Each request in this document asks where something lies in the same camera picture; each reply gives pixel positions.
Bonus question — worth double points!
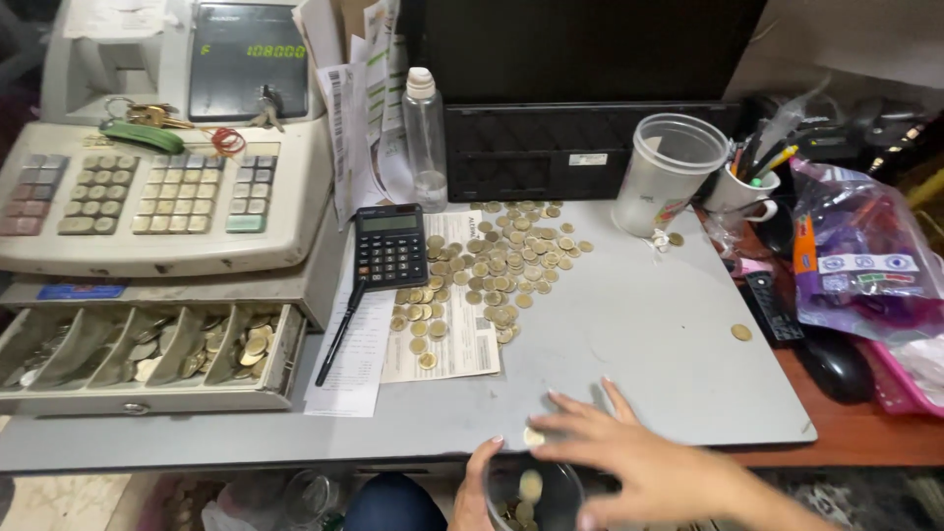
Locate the small crumpled clear bag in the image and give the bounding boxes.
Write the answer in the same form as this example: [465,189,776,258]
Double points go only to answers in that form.
[699,210,747,261]

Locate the green key tag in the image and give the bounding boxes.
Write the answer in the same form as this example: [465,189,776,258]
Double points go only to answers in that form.
[99,119,186,154]

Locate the beige cash register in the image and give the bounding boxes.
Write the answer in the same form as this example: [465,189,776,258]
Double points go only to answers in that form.
[0,0,348,333]

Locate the pink plastic basket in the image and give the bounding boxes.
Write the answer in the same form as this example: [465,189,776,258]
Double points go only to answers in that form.
[861,335,944,419]

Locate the black computer mouse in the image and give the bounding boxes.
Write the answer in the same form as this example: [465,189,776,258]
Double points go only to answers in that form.
[795,333,877,406]

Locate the black device with white label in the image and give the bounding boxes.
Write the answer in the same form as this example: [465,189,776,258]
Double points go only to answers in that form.
[444,102,744,203]

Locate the silver key in lock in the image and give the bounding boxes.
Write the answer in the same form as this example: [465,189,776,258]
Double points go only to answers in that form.
[249,85,286,134]

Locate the bunch of pens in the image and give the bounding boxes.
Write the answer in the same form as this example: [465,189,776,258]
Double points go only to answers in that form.
[726,111,800,188]

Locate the beige cash drawer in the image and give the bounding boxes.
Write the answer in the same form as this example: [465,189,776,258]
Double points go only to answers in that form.
[0,301,307,415]

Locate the black pen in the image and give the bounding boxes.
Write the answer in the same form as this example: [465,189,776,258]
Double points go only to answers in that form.
[315,279,367,388]

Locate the black remote control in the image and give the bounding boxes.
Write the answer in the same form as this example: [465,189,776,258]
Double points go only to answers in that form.
[739,270,806,345]

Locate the wide printed receipt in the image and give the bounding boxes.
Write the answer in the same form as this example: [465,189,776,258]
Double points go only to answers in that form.
[380,209,502,385]

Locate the bunch of brass keys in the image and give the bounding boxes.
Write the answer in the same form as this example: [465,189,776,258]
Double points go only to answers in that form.
[103,96,196,131]

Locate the coins inside clear container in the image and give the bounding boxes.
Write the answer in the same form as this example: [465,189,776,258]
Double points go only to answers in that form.
[496,500,541,531]

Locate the person's leg in jeans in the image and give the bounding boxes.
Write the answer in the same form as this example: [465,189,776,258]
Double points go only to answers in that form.
[342,472,449,531]

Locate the clear bottle with white cap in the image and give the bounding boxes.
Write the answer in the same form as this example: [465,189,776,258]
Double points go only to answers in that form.
[402,66,449,214]

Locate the white paper note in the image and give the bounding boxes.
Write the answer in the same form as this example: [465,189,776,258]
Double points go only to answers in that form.
[62,0,169,40]

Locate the pile of gold coins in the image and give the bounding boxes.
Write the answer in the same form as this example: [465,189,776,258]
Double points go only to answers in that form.
[388,199,595,371]

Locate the clear plastic container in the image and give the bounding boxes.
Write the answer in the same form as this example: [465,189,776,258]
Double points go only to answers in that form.
[483,451,589,531]

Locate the grey desk board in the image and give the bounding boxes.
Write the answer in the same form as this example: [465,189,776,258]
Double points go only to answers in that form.
[0,199,818,473]

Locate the red rubber band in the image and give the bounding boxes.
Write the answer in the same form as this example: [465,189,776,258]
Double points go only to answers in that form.
[210,127,246,157]

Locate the stack of printed papers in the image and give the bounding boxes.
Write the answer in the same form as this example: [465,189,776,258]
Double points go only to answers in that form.
[292,0,415,230]

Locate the clear plastic cup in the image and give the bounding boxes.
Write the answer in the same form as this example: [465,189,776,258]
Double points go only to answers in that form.
[611,113,731,238]

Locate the heap of black devices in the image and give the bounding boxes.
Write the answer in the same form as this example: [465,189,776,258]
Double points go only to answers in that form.
[741,92,944,189]

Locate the clear drinking glass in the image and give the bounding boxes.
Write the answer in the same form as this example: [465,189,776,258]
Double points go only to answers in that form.
[282,471,342,529]

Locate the person's right hand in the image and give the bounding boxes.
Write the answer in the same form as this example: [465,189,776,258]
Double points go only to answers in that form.
[528,378,738,531]

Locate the long white receipt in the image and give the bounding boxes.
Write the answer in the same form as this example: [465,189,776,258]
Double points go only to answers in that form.
[304,243,399,419]

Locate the clear bag with purple packets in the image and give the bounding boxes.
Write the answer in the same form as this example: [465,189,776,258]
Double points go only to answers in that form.
[789,156,944,345]

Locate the black calculator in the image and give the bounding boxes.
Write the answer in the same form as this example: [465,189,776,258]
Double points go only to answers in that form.
[353,204,430,293]

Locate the coins sorted in drawer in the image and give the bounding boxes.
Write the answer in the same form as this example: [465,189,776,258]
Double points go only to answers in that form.
[3,308,283,388]

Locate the person's left hand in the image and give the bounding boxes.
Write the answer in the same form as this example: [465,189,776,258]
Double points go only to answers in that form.
[448,435,506,531]

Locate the blue card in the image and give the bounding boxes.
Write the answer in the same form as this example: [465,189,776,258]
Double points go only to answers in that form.
[36,284,128,300]

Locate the black monitor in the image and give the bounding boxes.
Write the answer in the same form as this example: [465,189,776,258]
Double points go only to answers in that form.
[397,0,769,106]

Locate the white mug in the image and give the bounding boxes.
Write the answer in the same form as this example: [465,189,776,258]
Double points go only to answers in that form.
[703,162,780,224]

